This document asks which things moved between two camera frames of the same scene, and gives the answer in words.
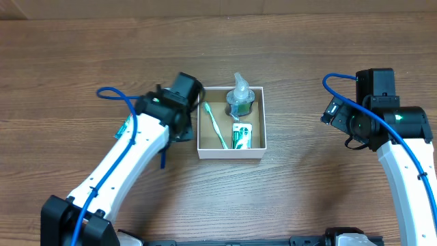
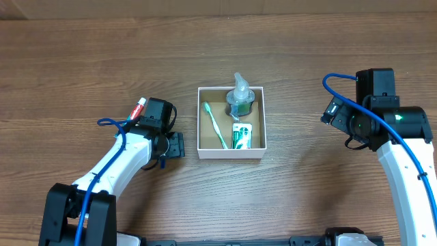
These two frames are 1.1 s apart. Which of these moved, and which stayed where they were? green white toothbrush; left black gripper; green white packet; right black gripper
Moved: left black gripper
Stayed: green white toothbrush; green white packet; right black gripper
